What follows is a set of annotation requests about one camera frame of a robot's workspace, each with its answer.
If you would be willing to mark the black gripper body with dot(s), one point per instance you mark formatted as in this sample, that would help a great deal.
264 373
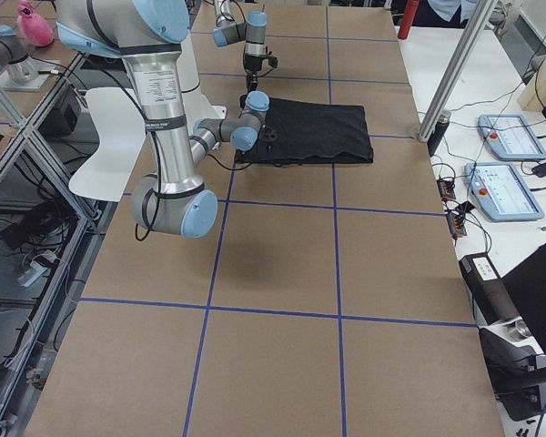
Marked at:
260 132
252 64

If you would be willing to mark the black graphic t-shirt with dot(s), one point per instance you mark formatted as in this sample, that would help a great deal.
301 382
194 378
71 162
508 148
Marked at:
310 133

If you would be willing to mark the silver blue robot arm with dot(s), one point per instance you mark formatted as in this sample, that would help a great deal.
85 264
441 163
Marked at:
251 30
149 38

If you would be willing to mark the third robot base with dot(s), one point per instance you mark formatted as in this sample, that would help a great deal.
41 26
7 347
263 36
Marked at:
18 71

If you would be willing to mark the white plastic chair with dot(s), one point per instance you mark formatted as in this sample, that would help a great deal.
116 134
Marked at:
121 134

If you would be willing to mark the black water bottle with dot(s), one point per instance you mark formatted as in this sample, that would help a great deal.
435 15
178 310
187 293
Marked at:
438 132

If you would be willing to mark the red bottle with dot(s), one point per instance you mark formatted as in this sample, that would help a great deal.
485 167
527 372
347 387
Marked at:
408 18

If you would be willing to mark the black box device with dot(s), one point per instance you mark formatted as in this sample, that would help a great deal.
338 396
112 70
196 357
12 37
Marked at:
63 116

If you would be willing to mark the pink plush toy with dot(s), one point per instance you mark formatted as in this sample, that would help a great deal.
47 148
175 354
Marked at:
33 26

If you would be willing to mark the lower blue teach pendant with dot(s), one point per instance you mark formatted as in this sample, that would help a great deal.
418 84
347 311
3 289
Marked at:
499 192

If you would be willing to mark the blue teach pendant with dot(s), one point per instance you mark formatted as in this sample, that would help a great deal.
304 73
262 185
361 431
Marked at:
510 138
499 192

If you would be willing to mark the upper blue teach pendant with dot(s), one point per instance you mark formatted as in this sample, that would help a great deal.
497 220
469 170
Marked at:
510 138

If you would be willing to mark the black monitor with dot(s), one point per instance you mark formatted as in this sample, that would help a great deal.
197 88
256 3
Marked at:
526 285

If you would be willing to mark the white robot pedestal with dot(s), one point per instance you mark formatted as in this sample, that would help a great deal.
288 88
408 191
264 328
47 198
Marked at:
196 105

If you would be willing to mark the grey aluminium frame post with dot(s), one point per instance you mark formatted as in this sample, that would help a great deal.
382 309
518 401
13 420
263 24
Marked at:
458 60

